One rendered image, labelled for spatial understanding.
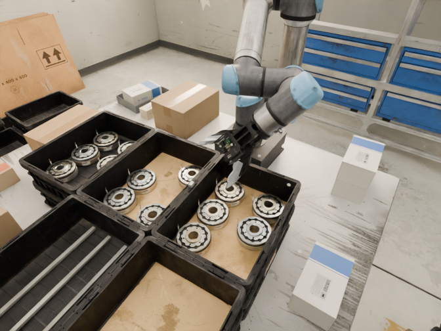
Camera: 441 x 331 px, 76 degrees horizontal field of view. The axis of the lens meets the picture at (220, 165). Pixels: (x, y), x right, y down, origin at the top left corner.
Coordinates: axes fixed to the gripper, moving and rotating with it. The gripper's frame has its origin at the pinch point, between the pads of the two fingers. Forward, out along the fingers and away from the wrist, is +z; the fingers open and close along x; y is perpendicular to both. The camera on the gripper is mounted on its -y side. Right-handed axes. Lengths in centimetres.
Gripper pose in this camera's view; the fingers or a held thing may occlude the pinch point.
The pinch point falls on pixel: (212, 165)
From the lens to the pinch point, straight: 81.5
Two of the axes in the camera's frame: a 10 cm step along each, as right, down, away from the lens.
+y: -5.0, 2.0, -8.4
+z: -6.7, 5.2, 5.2
